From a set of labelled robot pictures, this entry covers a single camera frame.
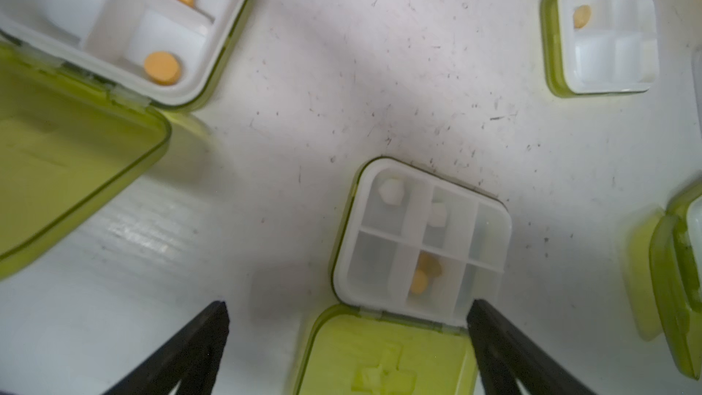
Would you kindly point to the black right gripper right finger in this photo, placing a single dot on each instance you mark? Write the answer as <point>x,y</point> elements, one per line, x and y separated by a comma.
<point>508,360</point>

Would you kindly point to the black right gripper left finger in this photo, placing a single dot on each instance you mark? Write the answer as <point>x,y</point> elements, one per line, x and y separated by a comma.
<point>188,363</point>

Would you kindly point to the large green pillbox front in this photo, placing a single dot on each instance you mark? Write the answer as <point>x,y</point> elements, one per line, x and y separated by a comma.
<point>88,88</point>

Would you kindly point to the small green pillbox front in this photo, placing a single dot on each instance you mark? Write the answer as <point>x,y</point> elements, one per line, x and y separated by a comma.
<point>595,47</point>

